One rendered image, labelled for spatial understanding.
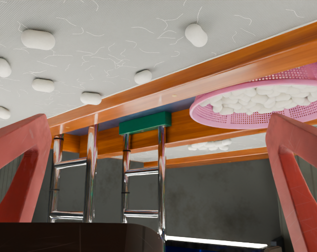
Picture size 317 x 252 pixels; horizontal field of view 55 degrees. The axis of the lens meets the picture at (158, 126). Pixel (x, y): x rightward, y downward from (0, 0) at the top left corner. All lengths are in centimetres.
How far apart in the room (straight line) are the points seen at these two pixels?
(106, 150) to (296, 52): 81
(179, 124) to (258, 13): 56
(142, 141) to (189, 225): 177
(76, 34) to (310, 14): 26
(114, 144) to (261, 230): 165
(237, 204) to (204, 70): 212
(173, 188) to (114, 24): 242
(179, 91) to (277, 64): 15
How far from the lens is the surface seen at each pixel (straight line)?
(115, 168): 308
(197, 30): 35
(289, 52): 39
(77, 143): 122
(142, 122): 92
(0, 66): 47
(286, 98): 62
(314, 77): 51
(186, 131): 84
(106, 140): 109
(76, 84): 54
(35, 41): 38
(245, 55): 41
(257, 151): 112
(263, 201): 246
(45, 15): 37
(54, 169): 81
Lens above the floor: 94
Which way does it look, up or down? 15 degrees down
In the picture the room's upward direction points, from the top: 180 degrees counter-clockwise
